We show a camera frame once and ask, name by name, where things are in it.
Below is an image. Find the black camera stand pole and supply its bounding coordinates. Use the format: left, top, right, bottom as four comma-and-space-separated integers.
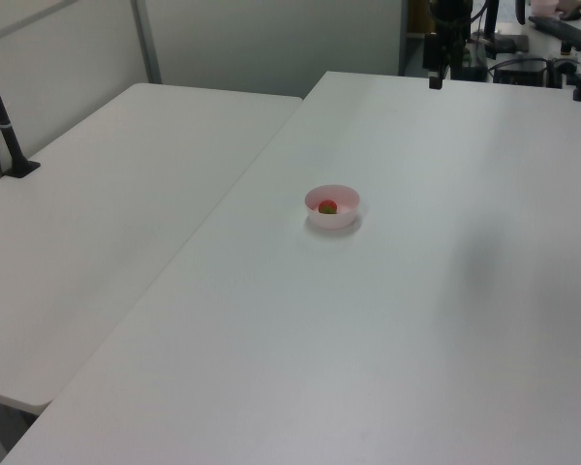
0, 39, 42, 179

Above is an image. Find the black equipment box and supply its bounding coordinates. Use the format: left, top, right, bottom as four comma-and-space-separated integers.
492, 57, 549, 87

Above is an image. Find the black bar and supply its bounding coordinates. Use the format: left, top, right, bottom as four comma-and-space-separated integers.
527, 15, 581, 51

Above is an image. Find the grey metal partition post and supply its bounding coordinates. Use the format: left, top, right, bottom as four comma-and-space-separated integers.
130, 0, 164, 85

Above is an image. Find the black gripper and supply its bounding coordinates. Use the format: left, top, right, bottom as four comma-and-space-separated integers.
422, 0, 473, 91

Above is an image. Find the pink bowl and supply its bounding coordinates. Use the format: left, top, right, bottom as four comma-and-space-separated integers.
304, 183, 361, 231

